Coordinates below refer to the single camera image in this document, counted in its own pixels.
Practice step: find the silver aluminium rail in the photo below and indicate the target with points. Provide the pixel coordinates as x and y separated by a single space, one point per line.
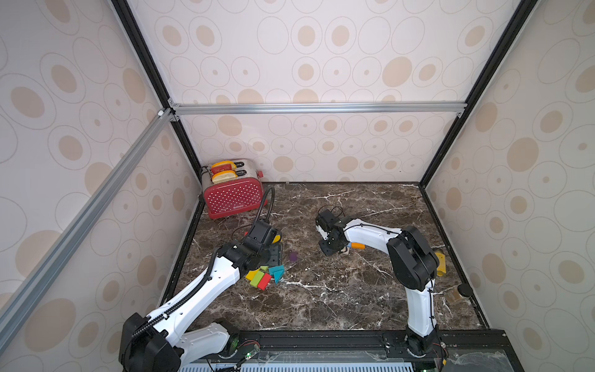
316 108
49 268

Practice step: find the red rectangular block lower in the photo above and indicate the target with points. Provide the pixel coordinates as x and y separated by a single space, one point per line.
264 282

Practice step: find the toy bread slice front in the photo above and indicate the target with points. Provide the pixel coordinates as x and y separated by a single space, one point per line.
224 176

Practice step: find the black corner frame post right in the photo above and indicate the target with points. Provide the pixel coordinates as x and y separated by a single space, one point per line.
502 48

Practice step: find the toy bread slice rear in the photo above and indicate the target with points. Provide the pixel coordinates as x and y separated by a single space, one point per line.
226 166

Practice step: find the teal rectangular block lower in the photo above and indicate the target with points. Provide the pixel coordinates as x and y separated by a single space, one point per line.
274 270

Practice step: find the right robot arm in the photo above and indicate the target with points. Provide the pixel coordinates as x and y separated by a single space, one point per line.
413 261

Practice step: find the lime green block lower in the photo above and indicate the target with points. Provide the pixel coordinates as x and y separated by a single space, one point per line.
256 280

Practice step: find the toy bread slice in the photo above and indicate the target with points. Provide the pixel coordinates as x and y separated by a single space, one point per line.
226 166
224 176

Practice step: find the silver aluminium rail left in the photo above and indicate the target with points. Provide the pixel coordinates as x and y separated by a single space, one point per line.
49 268

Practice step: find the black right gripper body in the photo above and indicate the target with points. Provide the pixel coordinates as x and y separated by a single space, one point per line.
328 242

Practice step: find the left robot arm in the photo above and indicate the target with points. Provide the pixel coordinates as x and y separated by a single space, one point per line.
160 341

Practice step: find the red polka dot toy toaster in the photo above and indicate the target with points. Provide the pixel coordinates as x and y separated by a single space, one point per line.
233 197

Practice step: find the black corner frame post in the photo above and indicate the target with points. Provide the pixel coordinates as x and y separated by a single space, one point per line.
124 13
502 48

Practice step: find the silver aluminium rail back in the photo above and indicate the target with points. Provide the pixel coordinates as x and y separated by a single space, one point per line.
316 108

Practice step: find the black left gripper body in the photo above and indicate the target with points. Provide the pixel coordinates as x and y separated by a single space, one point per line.
270 254

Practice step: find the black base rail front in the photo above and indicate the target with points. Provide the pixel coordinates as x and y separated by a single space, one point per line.
456 350

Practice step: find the black lid wooden jar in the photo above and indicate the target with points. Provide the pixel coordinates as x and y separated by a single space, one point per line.
458 294

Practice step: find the black corner frame post left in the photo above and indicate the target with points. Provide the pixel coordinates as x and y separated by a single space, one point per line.
124 13

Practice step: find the yellow toy bottle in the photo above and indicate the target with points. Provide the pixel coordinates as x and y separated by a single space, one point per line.
441 268

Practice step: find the teal triangular block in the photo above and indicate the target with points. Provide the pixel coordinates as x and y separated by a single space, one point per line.
277 275

